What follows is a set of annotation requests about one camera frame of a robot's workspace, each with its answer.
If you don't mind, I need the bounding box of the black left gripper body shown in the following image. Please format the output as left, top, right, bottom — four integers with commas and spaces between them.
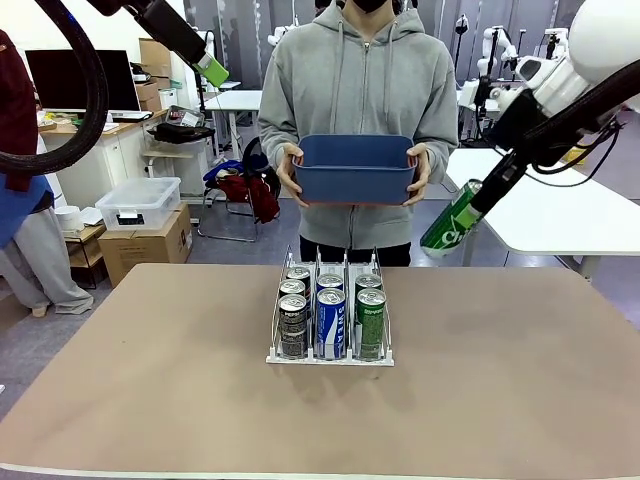
132, 0, 207, 66

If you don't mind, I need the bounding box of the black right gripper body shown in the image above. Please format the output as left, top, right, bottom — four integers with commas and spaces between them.
487, 92, 544, 169

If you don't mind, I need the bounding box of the green Chilsung can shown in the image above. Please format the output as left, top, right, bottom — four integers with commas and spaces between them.
419, 179, 485, 260

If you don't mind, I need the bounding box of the blue plastic basket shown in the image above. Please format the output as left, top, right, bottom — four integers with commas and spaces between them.
291, 134, 417, 207

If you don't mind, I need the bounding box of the black grey-patterned Pepsi can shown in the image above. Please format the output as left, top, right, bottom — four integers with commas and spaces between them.
278, 293, 310, 359

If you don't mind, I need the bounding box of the person's right forearm grey sleeve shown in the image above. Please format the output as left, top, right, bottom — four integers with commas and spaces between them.
257, 114, 301, 164

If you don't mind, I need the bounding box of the person's left forearm grey sleeve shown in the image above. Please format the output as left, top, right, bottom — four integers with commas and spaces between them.
422, 119, 460, 189

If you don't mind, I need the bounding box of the clear white can dispenser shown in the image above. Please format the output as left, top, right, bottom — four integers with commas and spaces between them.
264, 244, 396, 367

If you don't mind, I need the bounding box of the person's left hand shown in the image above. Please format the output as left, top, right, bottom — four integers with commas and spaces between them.
404, 143, 432, 207

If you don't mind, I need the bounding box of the person's right hand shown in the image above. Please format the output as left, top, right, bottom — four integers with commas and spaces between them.
275, 143, 307, 209

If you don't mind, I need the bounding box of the flat cardboard sheet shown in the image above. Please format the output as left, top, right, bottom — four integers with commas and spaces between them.
138, 37, 172, 79

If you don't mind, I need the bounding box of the white background desk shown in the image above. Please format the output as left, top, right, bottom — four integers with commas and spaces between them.
203, 89, 266, 161

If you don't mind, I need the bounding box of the black tripod stand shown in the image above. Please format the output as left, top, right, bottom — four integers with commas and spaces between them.
469, 27, 501, 146

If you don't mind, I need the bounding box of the grey parts tray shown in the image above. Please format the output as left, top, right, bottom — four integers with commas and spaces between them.
167, 104, 206, 129

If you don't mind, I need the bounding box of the large white table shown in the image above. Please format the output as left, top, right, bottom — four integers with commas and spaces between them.
444, 148, 640, 279

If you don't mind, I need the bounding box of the small cardboard box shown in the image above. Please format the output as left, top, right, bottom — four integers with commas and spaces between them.
134, 79, 164, 114

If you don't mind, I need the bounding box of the black bag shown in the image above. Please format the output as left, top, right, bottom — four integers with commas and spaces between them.
148, 122, 216, 145

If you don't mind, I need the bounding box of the yellow plastic basket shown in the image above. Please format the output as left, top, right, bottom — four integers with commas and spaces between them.
562, 144, 593, 166

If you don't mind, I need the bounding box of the black mesh office chair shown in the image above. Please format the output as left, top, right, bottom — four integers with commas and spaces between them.
197, 134, 283, 244

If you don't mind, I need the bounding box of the small wooden-top side table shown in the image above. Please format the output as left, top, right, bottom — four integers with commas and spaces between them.
142, 141, 211, 184

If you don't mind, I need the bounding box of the blue cloth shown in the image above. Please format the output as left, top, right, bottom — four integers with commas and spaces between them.
203, 160, 249, 184

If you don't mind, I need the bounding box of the white desk cabinet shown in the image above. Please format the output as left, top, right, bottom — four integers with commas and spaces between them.
38, 110, 169, 209

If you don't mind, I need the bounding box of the black computer monitor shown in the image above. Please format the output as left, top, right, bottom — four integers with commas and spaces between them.
24, 48, 143, 114

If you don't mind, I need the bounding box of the red jacket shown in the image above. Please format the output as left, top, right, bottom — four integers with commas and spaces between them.
215, 172, 281, 225

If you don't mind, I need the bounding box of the person in grey hoodie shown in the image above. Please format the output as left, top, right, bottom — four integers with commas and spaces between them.
257, 0, 460, 269

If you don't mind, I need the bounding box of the clear plastic storage box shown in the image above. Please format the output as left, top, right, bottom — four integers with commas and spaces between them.
94, 175, 182, 232

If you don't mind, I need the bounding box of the green drink can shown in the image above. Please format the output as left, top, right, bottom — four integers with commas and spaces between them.
354, 273, 384, 294

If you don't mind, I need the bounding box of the person in maroon top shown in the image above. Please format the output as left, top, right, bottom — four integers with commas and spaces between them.
0, 28, 95, 317

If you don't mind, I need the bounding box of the large cardboard box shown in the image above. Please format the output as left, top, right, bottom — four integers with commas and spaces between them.
97, 202, 194, 290

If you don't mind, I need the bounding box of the green small-print can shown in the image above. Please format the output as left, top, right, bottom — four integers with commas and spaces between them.
355, 288, 387, 361

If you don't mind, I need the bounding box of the small wooden stool rack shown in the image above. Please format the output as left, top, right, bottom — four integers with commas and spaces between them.
64, 224, 109, 290

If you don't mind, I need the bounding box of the white paper roll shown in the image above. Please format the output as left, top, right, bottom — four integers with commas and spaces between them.
53, 205, 81, 232

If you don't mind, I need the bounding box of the blue Sweat can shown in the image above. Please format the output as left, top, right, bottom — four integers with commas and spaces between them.
316, 288, 347, 360

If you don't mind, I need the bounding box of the right arm black sleeved cable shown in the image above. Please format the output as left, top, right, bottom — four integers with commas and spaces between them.
514, 49, 640, 189

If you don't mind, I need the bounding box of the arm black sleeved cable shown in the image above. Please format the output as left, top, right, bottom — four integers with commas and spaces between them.
514, 49, 640, 189
0, 0, 110, 176

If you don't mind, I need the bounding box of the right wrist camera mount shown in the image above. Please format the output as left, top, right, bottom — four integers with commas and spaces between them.
490, 54, 551, 109

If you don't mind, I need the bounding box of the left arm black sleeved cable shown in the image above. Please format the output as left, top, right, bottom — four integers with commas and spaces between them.
0, 0, 110, 176

